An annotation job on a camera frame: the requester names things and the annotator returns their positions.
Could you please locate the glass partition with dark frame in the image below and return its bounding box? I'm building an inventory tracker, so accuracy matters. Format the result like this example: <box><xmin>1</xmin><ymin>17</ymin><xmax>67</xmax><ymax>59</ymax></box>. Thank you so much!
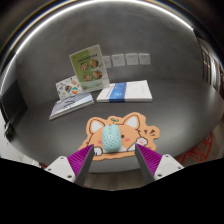
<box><xmin>198</xmin><ymin>36</ymin><xmax>224</xmax><ymax>98</ymax></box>

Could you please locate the green printed flyer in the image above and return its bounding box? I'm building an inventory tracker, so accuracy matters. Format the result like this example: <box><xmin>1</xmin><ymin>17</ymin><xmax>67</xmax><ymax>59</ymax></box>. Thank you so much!
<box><xmin>69</xmin><ymin>44</ymin><xmax>111</xmax><ymax>94</ymax></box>

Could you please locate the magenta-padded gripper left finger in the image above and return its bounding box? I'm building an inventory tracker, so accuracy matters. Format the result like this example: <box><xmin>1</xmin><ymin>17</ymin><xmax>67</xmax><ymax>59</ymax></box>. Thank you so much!
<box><xmin>44</xmin><ymin>144</ymin><xmax>96</xmax><ymax>188</ymax></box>

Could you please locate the mint green spotted computer mouse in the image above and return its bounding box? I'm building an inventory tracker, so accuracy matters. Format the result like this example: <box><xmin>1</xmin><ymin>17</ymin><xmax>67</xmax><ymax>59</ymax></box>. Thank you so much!
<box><xmin>101</xmin><ymin>123</ymin><xmax>122</xmax><ymax>154</ymax></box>

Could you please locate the small white printed card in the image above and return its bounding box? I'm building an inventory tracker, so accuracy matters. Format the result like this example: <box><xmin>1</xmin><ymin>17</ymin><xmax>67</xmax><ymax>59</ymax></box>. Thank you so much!
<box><xmin>55</xmin><ymin>75</ymin><xmax>83</xmax><ymax>100</ymax></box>

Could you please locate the grey patterned booklet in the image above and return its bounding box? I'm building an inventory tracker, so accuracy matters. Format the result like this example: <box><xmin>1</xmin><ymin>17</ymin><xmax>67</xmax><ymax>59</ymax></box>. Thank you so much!
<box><xmin>48</xmin><ymin>92</ymin><xmax>95</xmax><ymax>121</ymax></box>

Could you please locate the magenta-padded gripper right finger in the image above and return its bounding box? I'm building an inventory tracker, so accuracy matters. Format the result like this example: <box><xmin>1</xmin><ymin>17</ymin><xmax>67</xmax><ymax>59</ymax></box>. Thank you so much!
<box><xmin>134</xmin><ymin>143</ymin><xmax>185</xmax><ymax>185</ymax></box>

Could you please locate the ceiling light strip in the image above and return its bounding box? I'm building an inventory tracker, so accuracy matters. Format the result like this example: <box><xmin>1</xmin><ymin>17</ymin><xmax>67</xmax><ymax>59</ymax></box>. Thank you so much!
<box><xmin>0</xmin><ymin>0</ymin><xmax>196</xmax><ymax>68</ymax></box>

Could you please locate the orange corgi-shaped mouse pad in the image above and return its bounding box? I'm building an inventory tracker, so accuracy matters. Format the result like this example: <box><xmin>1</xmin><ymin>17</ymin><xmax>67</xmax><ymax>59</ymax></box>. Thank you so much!
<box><xmin>78</xmin><ymin>111</ymin><xmax>161</xmax><ymax>162</ymax></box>

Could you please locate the white book with blue band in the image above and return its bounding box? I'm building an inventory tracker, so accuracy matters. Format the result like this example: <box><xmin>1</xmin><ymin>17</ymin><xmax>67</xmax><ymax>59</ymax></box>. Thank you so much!
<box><xmin>96</xmin><ymin>79</ymin><xmax>154</xmax><ymax>103</ymax></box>

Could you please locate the red wire frame stool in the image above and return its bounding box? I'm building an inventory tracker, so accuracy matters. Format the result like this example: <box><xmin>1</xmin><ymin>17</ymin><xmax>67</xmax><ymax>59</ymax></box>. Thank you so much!
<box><xmin>176</xmin><ymin>131</ymin><xmax>214</xmax><ymax>164</ymax></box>

